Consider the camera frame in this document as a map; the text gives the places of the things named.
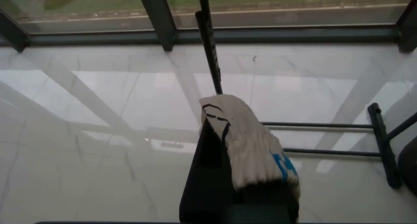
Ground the black clothes rack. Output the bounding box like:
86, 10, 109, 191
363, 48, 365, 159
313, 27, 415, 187
194, 0, 417, 190

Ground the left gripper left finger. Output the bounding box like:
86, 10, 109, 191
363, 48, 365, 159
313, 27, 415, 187
179, 119, 244, 223

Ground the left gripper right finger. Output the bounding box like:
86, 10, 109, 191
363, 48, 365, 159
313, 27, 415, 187
199, 94, 301, 223

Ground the window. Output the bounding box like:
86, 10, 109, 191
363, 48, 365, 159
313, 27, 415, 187
0, 0, 417, 54

